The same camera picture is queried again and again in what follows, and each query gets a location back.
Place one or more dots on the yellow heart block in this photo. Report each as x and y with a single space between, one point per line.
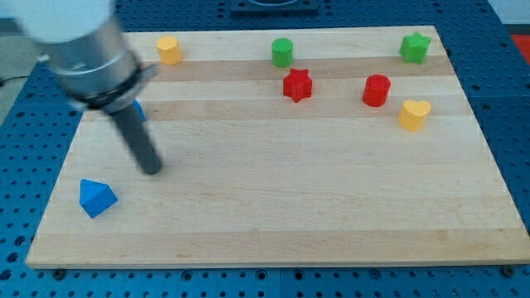
413 114

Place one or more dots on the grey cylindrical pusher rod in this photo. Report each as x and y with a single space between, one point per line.
129 123

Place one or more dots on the green star block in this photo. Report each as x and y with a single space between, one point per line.
414 48

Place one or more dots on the blue block behind rod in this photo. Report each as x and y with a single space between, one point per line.
136 104

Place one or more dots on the red cylinder block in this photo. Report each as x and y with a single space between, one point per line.
376 90

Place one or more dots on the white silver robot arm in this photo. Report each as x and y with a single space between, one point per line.
83 45

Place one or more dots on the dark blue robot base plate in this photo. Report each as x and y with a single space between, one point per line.
242 7

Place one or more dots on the red star block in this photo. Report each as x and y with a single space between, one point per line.
297 85

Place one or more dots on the blue triangle block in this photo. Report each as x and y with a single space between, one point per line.
95 197

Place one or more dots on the wooden board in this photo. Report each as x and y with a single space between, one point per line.
252 179

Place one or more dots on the green cylinder block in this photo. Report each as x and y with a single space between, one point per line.
282 52

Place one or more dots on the yellow hexagon block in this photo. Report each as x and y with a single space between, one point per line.
169 50

